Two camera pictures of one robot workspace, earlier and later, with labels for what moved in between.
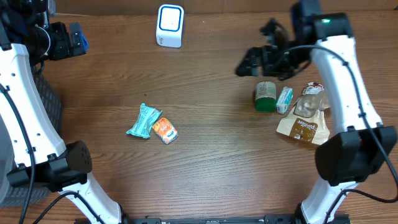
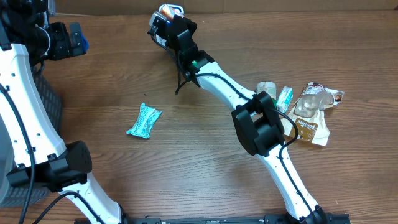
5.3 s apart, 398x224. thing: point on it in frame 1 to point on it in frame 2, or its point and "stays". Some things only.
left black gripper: x=62 y=40 stays
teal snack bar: x=146 y=118 stays
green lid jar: x=265 y=96 stays
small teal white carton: x=285 y=99 stays
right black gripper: x=270 y=55 to x=193 y=27
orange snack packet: x=165 y=130 to x=169 y=10
